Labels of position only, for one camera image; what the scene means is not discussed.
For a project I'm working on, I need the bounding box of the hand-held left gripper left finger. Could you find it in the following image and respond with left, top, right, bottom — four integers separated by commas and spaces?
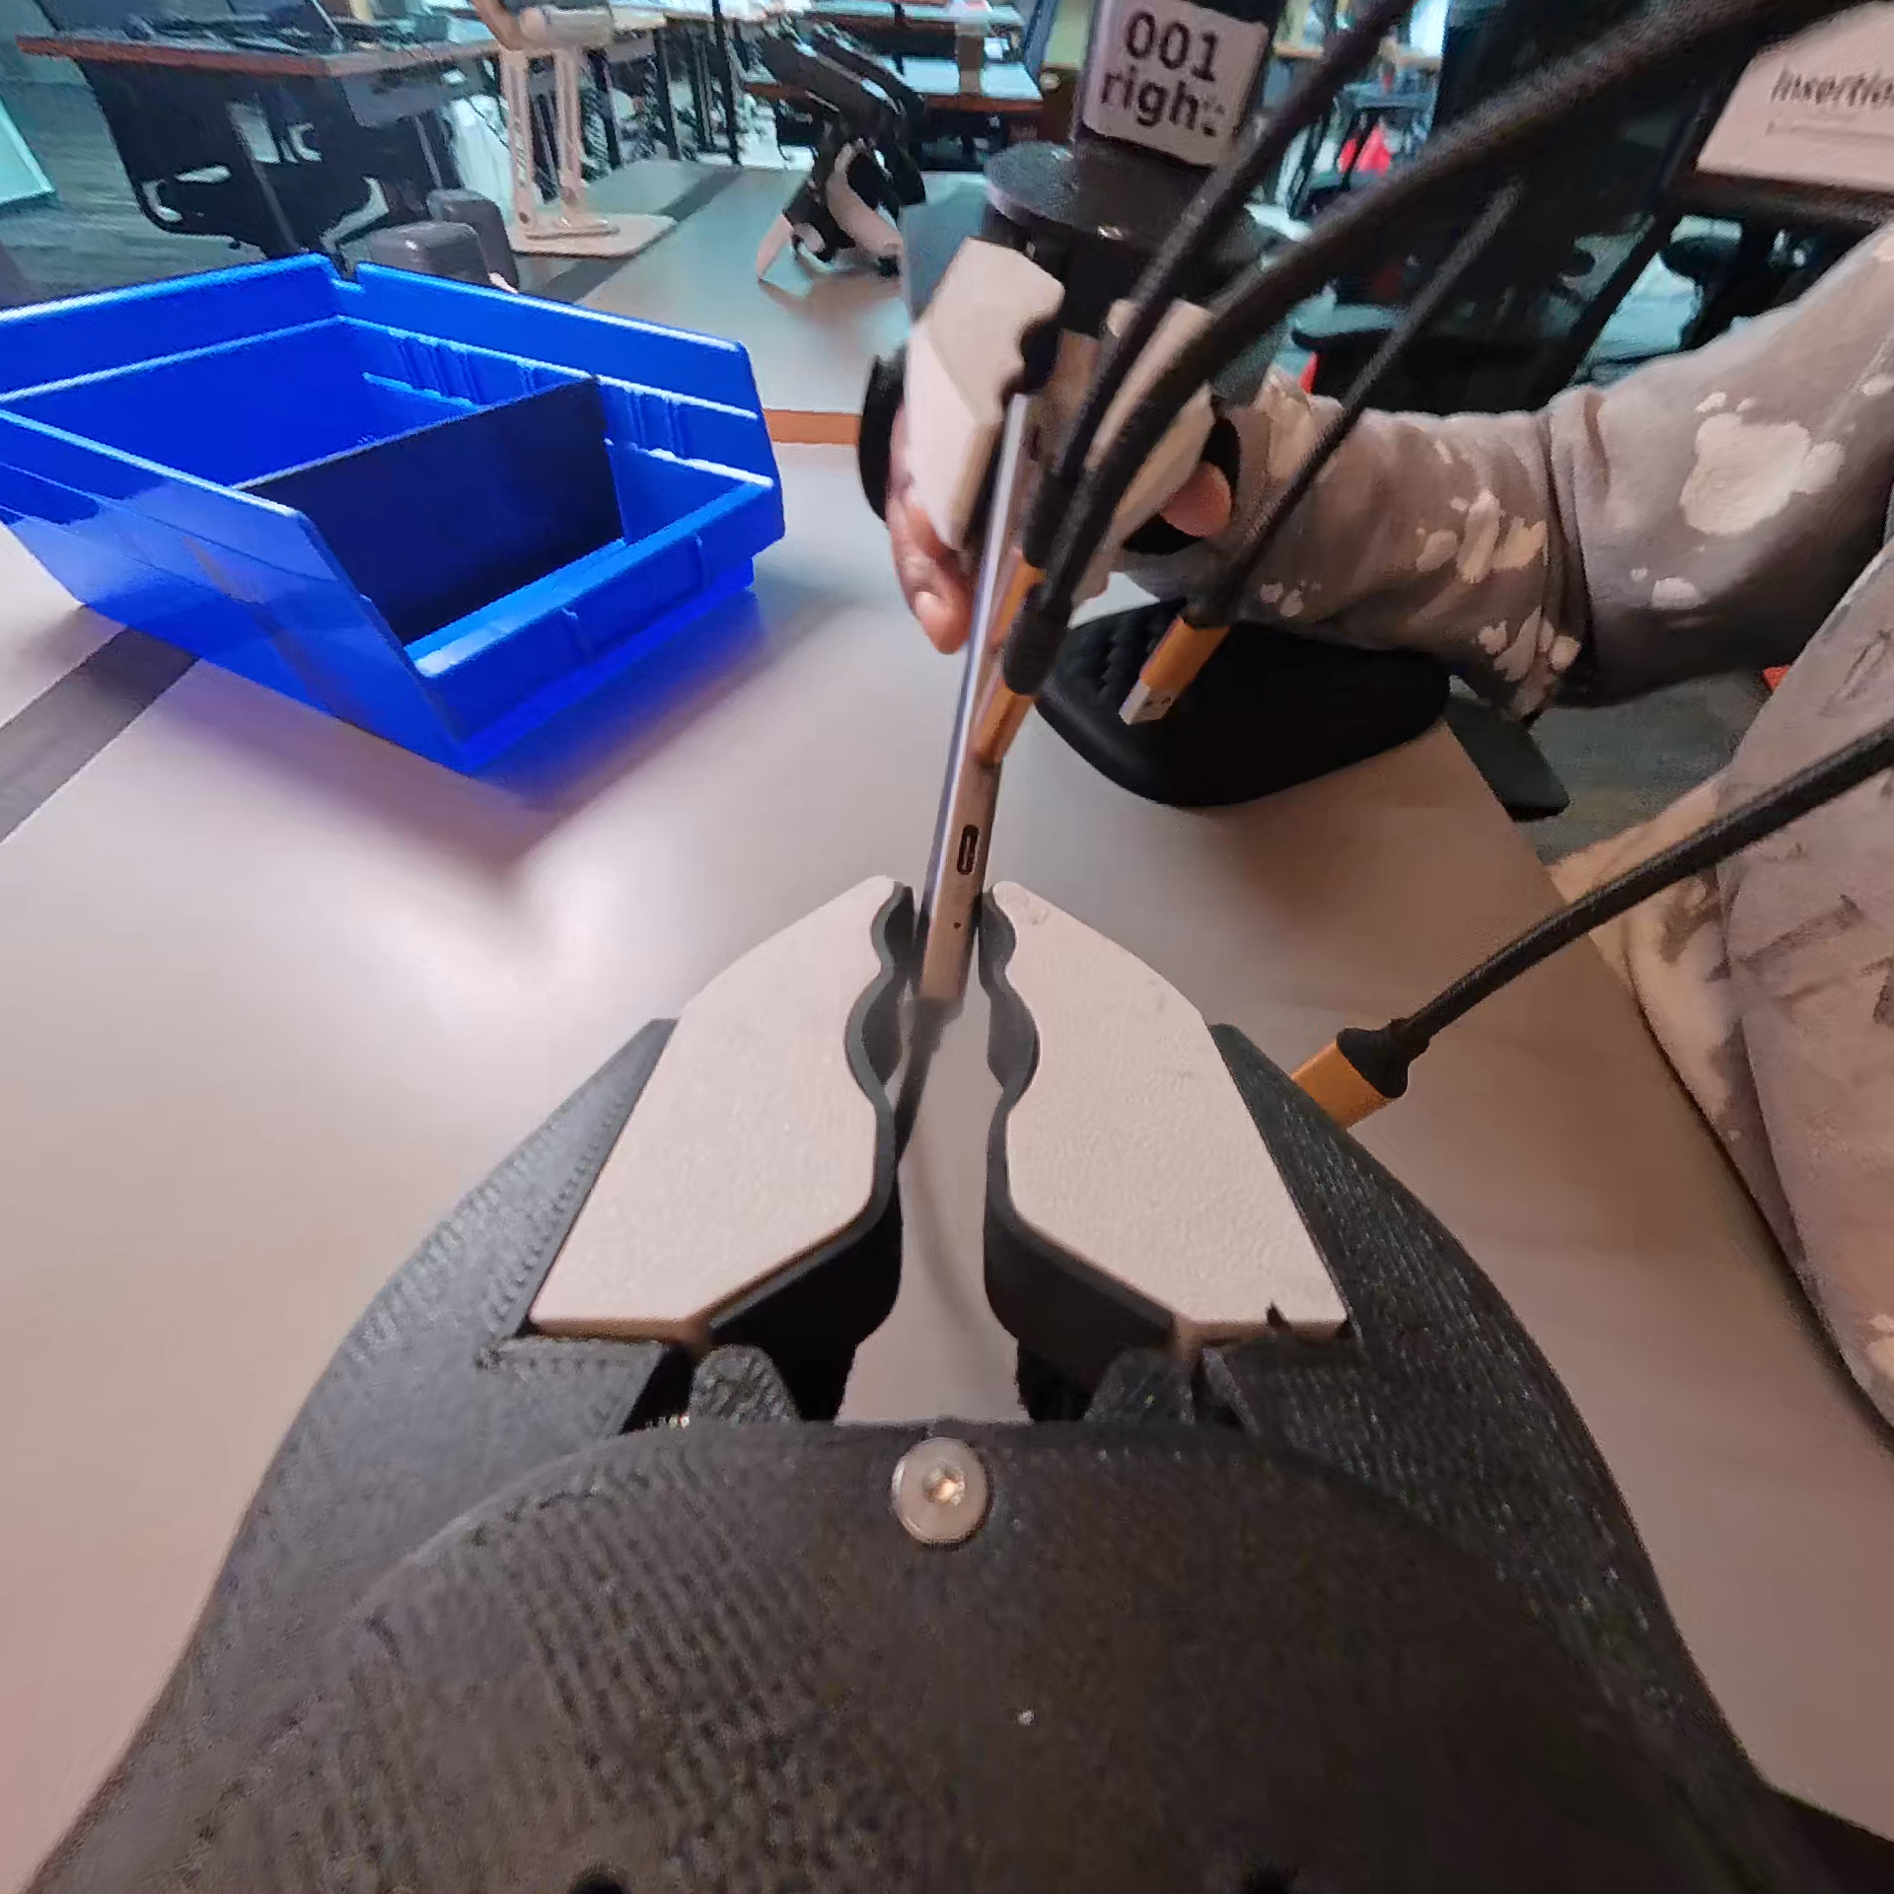
528, 875, 907, 1351

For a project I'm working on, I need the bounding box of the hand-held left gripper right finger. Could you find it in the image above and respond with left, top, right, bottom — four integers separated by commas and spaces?
980, 882, 1351, 1356

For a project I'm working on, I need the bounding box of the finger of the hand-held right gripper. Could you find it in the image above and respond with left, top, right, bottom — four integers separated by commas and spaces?
1086, 303, 1233, 558
900, 236, 1072, 551

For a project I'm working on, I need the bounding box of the black braided orange-plug cable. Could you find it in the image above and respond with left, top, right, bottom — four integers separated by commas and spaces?
1289, 722, 1894, 1138
969, 0, 1423, 773
995, 0, 1837, 623

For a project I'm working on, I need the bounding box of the thin silver device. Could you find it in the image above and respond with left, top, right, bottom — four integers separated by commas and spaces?
909, 387, 1039, 1030

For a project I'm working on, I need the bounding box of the person's right forearm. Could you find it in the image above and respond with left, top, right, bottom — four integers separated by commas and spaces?
1219, 222, 1894, 719

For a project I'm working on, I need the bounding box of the person's right hand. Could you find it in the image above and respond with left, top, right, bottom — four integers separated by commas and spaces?
885, 437, 1239, 656

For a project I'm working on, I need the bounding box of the black and white device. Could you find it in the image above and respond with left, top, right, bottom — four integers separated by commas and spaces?
751, 31, 932, 283

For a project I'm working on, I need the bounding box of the black textured pad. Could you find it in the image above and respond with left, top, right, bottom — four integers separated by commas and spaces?
1033, 603, 1574, 824

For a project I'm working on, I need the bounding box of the black office chair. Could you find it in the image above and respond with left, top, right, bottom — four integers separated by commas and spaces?
1295, 222, 1747, 445
65, 59, 392, 259

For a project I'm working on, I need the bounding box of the pale wooden stand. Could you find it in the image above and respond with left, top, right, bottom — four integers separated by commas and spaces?
472, 0, 679, 250

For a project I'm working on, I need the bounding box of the blue plastic bin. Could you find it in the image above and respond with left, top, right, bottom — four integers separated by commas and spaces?
0, 250, 791, 779

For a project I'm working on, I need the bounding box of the dark grey box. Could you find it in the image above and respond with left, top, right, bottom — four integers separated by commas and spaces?
361, 188, 524, 292

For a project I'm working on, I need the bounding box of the person's patterned grey clothing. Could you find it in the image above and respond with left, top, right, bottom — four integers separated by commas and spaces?
1546, 584, 1894, 1429

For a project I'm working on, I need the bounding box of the white printed sign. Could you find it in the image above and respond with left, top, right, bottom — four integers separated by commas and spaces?
1692, 36, 1894, 200

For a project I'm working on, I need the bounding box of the wooden desk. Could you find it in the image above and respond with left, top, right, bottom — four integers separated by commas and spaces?
15, 14, 504, 94

